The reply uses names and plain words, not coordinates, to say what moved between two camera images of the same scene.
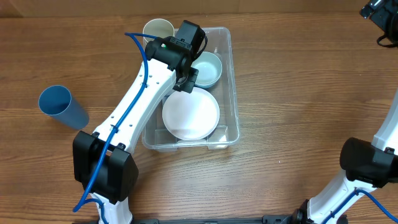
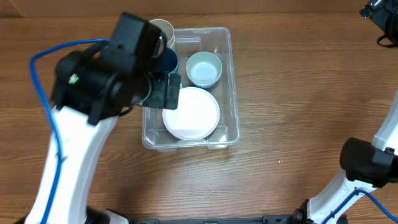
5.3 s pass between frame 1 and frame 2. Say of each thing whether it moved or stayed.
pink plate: stayed
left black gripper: moved
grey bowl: stayed
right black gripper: stayed
